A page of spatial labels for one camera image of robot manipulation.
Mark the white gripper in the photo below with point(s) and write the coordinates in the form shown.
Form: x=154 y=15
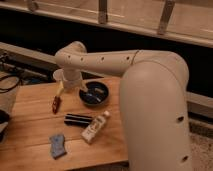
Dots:
x=70 y=78

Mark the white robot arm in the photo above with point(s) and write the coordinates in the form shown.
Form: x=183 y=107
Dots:
x=152 y=101

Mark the red brown small object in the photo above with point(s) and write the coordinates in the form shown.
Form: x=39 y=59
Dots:
x=56 y=104

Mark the dark blue bowl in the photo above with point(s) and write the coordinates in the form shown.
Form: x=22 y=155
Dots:
x=96 y=93

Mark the white plastic bottle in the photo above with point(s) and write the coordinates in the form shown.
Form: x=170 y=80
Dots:
x=90 y=132

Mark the metal window bracket middle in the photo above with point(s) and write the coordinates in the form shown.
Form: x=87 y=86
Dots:
x=102 y=11

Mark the metal window bracket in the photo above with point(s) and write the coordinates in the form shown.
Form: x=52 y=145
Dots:
x=102 y=11
x=165 y=17

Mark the metal window bracket right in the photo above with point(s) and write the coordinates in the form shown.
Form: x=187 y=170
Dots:
x=165 y=17

